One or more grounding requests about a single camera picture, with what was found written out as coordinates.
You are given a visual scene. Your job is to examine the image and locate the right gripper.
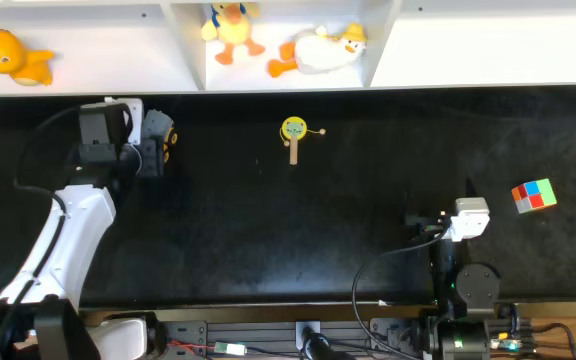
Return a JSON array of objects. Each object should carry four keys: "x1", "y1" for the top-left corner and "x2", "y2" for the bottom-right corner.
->
[{"x1": 403, "y1": 177, "x2": 478, "y2": 242}]

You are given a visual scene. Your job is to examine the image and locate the grey and yellow toy truck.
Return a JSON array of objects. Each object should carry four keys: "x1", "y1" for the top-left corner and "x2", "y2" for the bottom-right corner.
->
[{"x1": 139, "y1": 108, "x2": 179, "y2": 179}]

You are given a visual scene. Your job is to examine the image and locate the many-coloured puzzle cube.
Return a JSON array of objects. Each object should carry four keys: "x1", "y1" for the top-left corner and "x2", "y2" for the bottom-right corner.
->
[{"x1": 511, "y1": 178, "x2": 558, "y2": 215}]

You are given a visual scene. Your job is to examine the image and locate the white shelf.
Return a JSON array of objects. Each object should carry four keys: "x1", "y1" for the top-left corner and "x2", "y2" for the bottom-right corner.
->
[{"x1": 0, "y1": 0, "x2": 576, "y2": 99}]

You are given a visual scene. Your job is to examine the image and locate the yellow wooden rattle drum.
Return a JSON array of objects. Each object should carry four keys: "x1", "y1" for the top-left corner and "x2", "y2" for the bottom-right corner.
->
[{"x1": 278, "y1": 115, "x2": 327, "y2": 166}]

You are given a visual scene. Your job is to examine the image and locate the white plush goose yellow hat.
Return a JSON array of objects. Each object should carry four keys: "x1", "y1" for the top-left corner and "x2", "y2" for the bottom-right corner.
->
[{"x1": 266, "y1": 22, "x2": 369, "y2": 79}]

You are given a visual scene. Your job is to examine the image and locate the yellow plush duck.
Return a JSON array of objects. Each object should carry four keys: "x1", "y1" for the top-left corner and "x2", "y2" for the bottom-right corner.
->
[{"x1": 200, "y1": 2, "x2": 267, "y2": 66}]

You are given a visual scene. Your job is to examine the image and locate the yellow rubber duck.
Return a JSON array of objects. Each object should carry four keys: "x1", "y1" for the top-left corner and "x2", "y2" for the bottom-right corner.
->
[{"x1": 0, "y1": 28, "x2": 57, "y2": 87}]

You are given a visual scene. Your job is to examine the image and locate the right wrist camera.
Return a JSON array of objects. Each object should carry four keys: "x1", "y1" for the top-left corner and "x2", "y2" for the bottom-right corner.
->
[{"x1": 447, "y1": 196, "x2": 491, "y2": 243}]

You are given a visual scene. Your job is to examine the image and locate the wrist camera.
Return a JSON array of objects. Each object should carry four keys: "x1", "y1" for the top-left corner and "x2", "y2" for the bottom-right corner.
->
[
  {"x1": 102, "y1": 96, "x2": 145, "y2": 146},
  {"x1": 447, "y1": 196, "x2": 491, "y2": 243}
]

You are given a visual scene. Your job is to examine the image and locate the black cable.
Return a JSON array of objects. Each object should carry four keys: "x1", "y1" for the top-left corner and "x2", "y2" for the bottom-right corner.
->
[
  {"x1": 351, "y1": 223, "x2": 452, "y2": 360},
  {"x1": 12, "y1": 104, "x2": 84, "y2": 214}
]

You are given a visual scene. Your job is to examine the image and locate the mounting rail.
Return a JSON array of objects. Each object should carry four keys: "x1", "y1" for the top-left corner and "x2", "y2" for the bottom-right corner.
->
[{"x1": 147, "y1": 313, "x2": 576, "y2": 360}]

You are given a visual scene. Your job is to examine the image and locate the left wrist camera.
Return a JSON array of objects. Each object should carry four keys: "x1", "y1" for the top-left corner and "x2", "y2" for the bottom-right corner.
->
[{"x1": 102, "y1": 96, "x2": 145, "y2": 146}]

